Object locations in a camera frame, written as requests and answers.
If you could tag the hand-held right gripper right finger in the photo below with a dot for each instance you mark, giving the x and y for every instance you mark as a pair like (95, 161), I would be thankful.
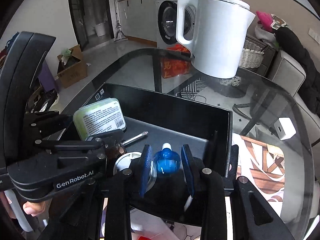
(187, 170)

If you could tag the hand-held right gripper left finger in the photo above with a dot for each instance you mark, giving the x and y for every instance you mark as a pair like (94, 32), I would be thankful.
(146, 170)

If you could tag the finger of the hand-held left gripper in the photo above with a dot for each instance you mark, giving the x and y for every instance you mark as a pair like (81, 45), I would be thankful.
(45, 125)
(75, 146)

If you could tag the small blue bottle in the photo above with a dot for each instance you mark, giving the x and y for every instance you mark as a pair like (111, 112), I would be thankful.
(165, 161)

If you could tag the clear tape roll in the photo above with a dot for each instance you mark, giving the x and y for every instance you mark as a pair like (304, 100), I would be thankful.
(125, 158)

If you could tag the green lidded plastic container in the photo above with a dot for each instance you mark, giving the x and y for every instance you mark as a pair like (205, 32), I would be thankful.
(100, 117)

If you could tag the black cardboard box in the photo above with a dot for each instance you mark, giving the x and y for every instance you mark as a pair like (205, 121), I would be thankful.
(175, 110)

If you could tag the person's left hand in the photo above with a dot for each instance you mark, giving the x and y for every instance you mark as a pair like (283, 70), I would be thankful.
(32, 208)

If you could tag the purple rolled mat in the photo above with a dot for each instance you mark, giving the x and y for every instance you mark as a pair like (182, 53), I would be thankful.
(48, 77)

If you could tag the brown cardboard box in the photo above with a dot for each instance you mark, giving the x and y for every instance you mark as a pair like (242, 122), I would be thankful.
(72, 72)

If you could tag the printed desk mat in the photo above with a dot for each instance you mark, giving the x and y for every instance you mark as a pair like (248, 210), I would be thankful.
(262, 170)

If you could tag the red gift box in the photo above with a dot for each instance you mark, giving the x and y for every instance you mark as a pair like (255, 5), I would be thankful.
(175, 65)

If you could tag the white charger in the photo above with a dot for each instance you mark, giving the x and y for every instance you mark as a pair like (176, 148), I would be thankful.
(285, 128)

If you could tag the white bucket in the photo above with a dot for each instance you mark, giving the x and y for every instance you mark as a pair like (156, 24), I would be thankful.
(100, 29)

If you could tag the flat mop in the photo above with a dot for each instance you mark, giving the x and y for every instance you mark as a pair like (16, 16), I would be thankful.
(118, 33)

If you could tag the woven wicker basket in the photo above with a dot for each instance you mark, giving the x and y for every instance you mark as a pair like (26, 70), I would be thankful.
(251, 55)

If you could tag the white electric kettle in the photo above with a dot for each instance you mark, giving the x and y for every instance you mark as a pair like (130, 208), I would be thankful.
(220, 37)

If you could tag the light grey sofa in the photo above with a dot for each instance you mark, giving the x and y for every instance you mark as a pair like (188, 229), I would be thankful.
(287, 72)

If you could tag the white lower cabinets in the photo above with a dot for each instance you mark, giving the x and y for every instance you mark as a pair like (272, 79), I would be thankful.
(140, 17)

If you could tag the white washing machine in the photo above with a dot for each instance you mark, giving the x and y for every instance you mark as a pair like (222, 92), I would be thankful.
(170, 20)

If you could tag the white cloth bag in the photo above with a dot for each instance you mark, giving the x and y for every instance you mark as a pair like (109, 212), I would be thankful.
(265, 36)

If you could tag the black puffer jacket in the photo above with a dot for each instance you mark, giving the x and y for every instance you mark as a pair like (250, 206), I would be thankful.
(295, 47)

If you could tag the pink plush toy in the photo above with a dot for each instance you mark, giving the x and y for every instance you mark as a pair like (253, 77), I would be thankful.
(264, 20)

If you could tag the patterned white plush toy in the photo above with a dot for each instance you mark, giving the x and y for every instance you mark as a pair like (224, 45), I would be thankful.
(278, 22)

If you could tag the black door frame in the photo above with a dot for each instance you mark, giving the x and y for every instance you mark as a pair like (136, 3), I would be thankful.
(75, 17)

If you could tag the white light switch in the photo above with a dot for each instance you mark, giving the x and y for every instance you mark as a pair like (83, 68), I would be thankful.
(313, 35)

